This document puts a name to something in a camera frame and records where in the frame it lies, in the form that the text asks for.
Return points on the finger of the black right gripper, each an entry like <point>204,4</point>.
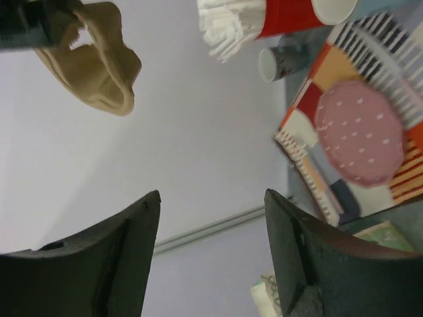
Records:
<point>27,25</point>

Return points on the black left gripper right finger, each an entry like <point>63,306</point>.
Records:
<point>322,271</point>

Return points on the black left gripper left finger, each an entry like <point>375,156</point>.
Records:
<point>100,271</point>

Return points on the pink polka dot plate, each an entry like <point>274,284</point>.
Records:
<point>360,133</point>

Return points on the colourful patchwork placemat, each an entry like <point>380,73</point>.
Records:
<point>385,52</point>

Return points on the bundle of white straws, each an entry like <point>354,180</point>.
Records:
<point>228,26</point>

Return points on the grey ceramic mug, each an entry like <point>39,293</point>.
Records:
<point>290,56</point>

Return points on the red straw holder cup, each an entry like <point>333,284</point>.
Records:
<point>288,16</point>

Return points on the light blue ceramic mug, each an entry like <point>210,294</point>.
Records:
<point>333,12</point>

